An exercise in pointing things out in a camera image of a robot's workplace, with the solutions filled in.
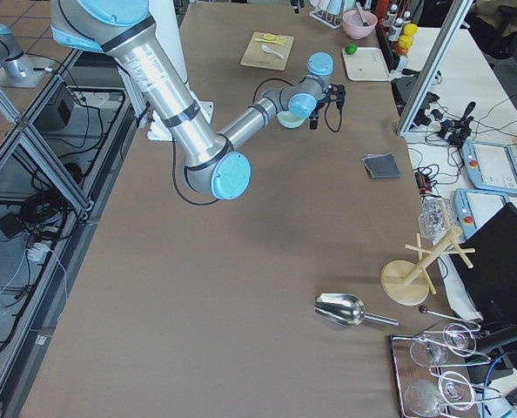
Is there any aluminium frame post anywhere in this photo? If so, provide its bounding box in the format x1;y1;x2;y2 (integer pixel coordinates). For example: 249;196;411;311
396;0;472;136

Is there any wine glass rack tray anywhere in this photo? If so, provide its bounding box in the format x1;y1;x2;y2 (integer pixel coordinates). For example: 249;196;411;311
388;322;502;417

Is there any teach pendant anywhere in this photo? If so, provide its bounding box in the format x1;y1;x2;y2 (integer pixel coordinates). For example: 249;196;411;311
453;188;510;239
461;139;517;196

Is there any upper teach pendant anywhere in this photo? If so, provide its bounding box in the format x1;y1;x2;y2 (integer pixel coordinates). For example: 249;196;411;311
461;139;517;196

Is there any green lime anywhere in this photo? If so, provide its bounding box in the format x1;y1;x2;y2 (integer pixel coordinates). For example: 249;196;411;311
345;44;358;55

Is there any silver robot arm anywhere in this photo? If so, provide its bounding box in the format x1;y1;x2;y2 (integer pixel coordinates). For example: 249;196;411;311
50;1;333;200

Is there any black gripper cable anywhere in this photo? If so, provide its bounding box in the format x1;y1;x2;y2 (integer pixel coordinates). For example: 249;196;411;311
252;78;343;134

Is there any lower teach pendant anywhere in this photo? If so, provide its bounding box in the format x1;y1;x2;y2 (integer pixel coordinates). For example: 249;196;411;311
453;188;510;239

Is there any metal ice scoop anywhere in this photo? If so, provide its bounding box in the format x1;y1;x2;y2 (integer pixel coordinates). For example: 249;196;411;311
314;293;400;327

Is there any steel muddler with black tip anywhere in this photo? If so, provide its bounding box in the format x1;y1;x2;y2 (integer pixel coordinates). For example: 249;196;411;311
355;2;369;27

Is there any grey folded cloth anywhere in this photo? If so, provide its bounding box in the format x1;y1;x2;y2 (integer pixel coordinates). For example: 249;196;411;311
361;153;401;179

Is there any white wire cup rack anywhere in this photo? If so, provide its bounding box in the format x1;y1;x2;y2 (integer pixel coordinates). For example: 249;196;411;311
309;0;355;30

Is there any wooden cup tree stand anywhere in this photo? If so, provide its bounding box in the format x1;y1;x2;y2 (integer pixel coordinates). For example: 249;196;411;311
380;201;476;306

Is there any light green bowl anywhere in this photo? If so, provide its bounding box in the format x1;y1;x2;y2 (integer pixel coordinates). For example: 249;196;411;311
277;111;305;129

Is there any pink bowl with ice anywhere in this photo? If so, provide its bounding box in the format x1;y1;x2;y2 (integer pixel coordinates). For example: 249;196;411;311
342;10;379;39

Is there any cream rabbit tray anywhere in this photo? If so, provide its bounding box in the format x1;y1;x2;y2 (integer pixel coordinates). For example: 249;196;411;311
341;47;390;82

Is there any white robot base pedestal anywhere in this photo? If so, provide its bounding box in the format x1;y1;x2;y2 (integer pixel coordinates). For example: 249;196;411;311
149;0;213;123

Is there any bamboo cutting board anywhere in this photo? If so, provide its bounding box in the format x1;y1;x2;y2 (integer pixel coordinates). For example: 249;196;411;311
240;31;294;71

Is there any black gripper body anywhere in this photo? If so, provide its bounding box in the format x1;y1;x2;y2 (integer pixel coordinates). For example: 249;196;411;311
312;84;346;114

